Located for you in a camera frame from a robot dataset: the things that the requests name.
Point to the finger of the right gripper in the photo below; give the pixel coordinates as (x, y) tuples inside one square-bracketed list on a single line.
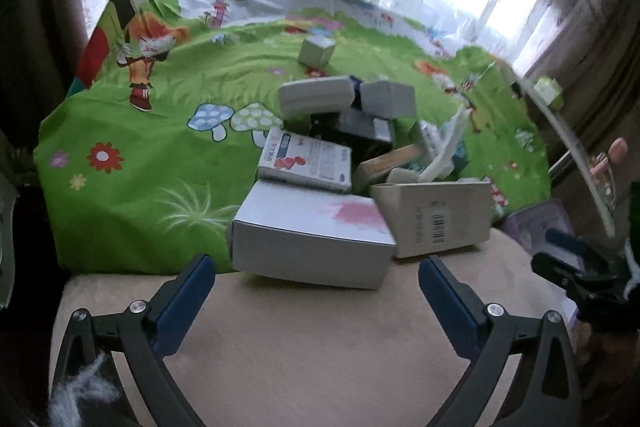
[(559, 273), (579, 246)]

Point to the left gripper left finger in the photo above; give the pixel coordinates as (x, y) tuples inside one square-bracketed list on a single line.
[(87, 389)]

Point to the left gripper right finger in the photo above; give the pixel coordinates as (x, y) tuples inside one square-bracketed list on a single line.
[(544, 390)]

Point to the large white barcode box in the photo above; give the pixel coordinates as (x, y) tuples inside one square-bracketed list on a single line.
[(428, 218)]

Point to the white plastic stand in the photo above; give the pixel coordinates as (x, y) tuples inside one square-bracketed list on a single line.
[(417, 172)]

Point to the silver box with pink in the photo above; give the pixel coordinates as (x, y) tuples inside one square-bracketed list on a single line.
[(298, 234)]

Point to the yellow tan long box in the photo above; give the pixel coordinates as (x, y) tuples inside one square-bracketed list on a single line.
[(375, 170)]

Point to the black barcode box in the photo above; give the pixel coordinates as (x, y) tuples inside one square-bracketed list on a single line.
[(367, 136)]

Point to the grey white carton box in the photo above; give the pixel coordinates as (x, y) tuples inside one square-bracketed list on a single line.
[(388, 99)]

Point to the white medicine box red figure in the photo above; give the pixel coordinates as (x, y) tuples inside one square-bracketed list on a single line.
[(297, 159)]

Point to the white plastic case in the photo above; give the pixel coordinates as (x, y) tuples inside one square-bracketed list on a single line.
[(315, 96)]

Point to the small white cube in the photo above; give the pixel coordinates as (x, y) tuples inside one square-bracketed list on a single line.
[(316, 51)]

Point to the teal foil box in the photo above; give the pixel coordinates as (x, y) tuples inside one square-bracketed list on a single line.
[(460, 158)]

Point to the dark blue small box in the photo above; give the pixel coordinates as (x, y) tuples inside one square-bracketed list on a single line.
[(356, 84)]

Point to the purple storage box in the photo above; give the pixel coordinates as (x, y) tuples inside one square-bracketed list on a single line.
[(528, 228)]

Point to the pink mini fan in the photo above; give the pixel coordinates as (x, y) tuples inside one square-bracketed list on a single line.
[(614, 155)]

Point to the green tissue pack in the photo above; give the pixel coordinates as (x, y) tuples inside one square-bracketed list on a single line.
[(550, 91)]

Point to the white curved shelf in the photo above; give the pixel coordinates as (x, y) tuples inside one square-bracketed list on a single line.
[(574, 150)]

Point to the green cartoon print cloth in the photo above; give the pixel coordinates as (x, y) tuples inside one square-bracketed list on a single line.
[(144, 163)]

